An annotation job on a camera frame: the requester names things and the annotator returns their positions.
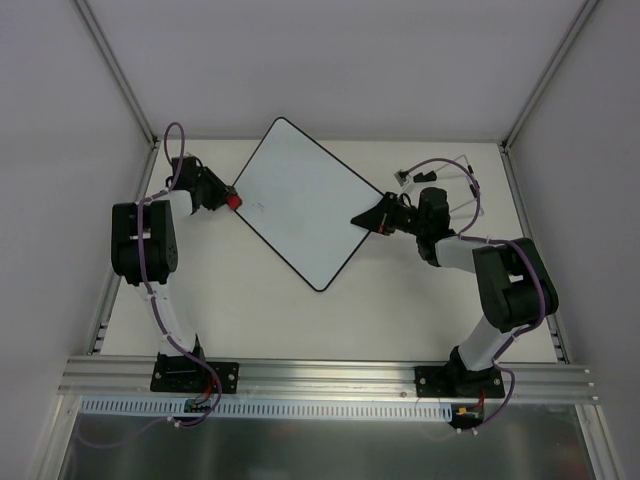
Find aluminium side rail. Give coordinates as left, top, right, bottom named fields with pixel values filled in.
left=499, top=144, right=571, bottom=364
left=84, top=140, right=159, bottom=356

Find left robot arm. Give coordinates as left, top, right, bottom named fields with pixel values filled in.
left=110, top=155, right=240, bottom=402

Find aluminium side rail right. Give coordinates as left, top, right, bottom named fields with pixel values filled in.
left=499, top=144, right=571, bottom=364

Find aluminium side rail left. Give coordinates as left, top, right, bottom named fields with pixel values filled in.
left=84, top=140, right=159, bottom=356

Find red whiteboard eraser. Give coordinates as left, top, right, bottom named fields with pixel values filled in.
left=226, top=193, right=242, bottom=211

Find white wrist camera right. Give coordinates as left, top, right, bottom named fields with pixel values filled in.
left=394, top=170, right=411, bottom=186

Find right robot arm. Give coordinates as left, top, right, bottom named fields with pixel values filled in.
left=350, top=187, right=559, bottom=398

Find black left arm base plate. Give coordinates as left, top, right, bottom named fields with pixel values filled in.
left=150, top=355, right=239, bottom=394

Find aluminium corner post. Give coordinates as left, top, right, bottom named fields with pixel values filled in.
left=70, top=0, right=157, bottom=146
left=501, top=0, right=601, bottom=152

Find white wire whiteboard stand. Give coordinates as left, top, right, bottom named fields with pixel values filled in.
left=435, top=154, right=485, bottom=220

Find aluminium corner post right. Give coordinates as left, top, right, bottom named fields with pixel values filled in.
left=501, top=0, right=601, bottom=152

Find white slotted cable duct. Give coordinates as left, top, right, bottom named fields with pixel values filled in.
left=79, top=396, right=453, bottom=423

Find white whiteboard black frame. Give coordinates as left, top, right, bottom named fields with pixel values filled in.
left=233, top=117, right=383, bottom=293

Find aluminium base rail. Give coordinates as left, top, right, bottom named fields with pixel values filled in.
left=57, top=355, right=600, bottom=404

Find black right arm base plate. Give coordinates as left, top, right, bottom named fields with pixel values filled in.
left=414, top=365, right=505, bottom=399

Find aluminium corner post left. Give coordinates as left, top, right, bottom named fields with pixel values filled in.
left=70, top=0, right=157, bottom=146

